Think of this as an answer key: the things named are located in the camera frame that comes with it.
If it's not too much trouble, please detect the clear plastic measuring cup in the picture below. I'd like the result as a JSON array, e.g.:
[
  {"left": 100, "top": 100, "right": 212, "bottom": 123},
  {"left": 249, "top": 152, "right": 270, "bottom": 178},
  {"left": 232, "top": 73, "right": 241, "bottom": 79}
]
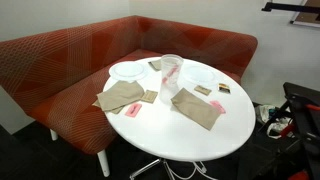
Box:
[{"left": 158, "top": 53, "right": 185, "bottom": 105}]

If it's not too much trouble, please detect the brown sugar packet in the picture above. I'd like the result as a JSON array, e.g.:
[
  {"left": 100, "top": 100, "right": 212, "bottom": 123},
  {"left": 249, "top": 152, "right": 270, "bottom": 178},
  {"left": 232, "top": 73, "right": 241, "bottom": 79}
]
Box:
[
  {"left": 193, "top": 84, "right": 213, "bottom": 97},
  {"left": 139, "top": 89, "right": 159, "bottom": 105}
]

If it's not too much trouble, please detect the brown paper napkin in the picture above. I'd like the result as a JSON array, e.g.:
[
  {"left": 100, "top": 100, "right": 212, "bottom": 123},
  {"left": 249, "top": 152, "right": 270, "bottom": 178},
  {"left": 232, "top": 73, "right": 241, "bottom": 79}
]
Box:
[
  {"left": 170, "top": 87, "right": 222, "bottom": 131},
  {"left": 147, "top": 59, "right": 163, "bottom": 72},
  {"left": 92, "top": 99, "right": 125, "bottom": 115},
  {"left": 96, "top": 80, "right": 146, "bottom": 113}
]

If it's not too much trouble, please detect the pink sweetener packet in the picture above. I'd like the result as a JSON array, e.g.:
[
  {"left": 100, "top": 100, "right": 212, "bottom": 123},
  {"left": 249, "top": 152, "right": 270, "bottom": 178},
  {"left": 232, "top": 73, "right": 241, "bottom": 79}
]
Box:
[
  {"left": 124, "top": 102, "right": 143, "bottom": 119},
  {"left": 209, "top": 99, "right": 227, "bottom": 115}
]

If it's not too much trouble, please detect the white round plate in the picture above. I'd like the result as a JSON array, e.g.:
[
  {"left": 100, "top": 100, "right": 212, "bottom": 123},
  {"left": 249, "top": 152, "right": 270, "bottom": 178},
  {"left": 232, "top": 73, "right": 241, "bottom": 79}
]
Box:
[
  {"left": 181, "top": 64, "right": 219, "bottom": 87},
  {"left": 108, "top": 60, "right": 148, "bottom": 83}
]

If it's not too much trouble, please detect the black orange tea packet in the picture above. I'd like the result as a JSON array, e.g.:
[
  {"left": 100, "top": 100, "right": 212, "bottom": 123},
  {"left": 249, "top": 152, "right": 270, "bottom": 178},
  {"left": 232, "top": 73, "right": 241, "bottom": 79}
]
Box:
[{"left": 217, "top": 82, "right": 232, "bottom": 95}]

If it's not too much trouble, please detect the chrome table base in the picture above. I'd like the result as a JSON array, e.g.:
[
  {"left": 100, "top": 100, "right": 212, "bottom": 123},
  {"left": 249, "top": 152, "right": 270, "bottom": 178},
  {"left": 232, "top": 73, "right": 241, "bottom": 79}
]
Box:
[{"left": 129, "top": 157, "right": 174, "bottom": 180}]

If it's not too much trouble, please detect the white sofa leg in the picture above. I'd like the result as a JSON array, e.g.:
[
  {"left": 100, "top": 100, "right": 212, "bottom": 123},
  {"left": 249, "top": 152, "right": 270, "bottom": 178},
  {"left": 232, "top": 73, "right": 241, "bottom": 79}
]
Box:
[
  {"left": 49, "top": 128, "right": 59, "bottom": 142},
  {"left": 96, "top": 149, "right": 111, "bottom": 178}
]

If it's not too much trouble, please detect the white teal crumpled bag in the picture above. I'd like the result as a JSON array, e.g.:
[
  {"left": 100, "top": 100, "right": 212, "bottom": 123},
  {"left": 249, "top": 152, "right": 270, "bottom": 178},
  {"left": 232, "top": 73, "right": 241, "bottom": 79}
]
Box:
[{"left": 254, "top": 103, "right": 284, "bottom": 125}]

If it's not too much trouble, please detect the red patterned sofa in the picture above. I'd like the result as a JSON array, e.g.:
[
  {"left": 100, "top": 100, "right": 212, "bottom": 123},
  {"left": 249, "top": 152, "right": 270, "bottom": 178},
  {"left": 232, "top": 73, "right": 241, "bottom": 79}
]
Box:
[{"left": 0, "top": 14, "right": 259, "bottom": 156}]

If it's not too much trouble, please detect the black orange bar clamp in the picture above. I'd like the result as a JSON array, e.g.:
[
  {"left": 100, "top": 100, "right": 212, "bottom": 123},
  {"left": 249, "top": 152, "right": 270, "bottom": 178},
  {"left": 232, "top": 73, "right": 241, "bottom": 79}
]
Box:
[{"left": 259, "top": 96, "right": 320, "bottom": 138}]

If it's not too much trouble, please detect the black perforated work table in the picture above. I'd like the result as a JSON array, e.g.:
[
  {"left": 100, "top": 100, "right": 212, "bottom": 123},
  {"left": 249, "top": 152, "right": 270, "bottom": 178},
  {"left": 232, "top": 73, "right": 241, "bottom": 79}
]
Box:
[{"left": 282, "top": 81, "right": 320, "bottom": 180}]

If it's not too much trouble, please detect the black overhead bar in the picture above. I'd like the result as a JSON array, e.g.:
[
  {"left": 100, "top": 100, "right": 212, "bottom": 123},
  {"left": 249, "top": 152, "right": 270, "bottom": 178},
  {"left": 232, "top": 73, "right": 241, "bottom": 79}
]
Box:
[{"left": 261, "top": 1, "right": 320, "bottom": 14}]

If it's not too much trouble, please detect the white framed brown board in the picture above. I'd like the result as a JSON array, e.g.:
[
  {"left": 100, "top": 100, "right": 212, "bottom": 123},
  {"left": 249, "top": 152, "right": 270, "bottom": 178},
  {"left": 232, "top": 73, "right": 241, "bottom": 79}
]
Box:
[{"left": 289, "top": 0, "right": 320, "bottom": 28}]

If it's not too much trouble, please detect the white cable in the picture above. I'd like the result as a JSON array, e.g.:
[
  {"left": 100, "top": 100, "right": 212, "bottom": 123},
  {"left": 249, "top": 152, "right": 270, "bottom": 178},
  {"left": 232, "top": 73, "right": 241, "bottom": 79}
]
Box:
[{"left": 164, "top": 159, "right": 218, "bottom": 180}]

